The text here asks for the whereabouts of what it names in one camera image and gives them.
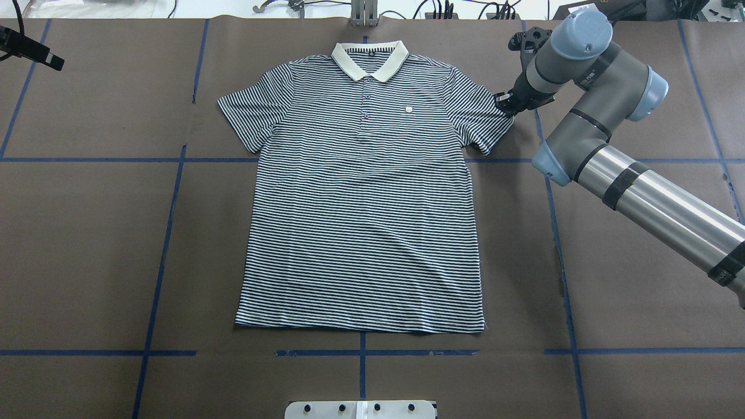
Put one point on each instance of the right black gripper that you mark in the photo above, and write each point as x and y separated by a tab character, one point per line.
522	96

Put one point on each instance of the navy white striped polo shirt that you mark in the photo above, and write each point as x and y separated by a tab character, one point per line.
363	213

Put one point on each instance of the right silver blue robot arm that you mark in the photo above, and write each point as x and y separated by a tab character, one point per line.
616	87

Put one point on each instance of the grey aluminium frame post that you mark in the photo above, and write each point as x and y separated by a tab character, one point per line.
364	13

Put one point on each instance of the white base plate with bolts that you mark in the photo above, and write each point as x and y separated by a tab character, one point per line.
362	409

